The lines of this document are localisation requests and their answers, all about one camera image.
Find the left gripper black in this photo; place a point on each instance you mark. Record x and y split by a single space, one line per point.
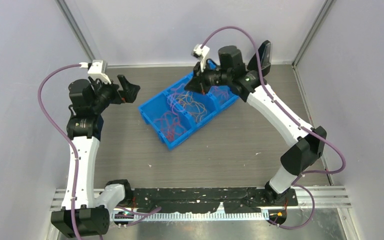
131 90

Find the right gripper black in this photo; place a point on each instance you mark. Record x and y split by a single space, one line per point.
198 83

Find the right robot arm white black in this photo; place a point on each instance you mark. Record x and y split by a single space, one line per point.
305 142

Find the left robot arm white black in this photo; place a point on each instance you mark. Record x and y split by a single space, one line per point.
82 213

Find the blue three-compartment plastic bin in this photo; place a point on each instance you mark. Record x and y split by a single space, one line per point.
175 114

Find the black wedge-shaped stand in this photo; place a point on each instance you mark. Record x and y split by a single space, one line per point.
262 59

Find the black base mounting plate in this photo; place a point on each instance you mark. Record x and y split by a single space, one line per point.
206 200

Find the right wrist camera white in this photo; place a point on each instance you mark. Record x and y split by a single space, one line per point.
201 53

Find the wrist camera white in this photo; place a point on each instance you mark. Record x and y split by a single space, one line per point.
97 70
201 53

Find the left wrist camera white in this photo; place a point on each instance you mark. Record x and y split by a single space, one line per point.
97 70

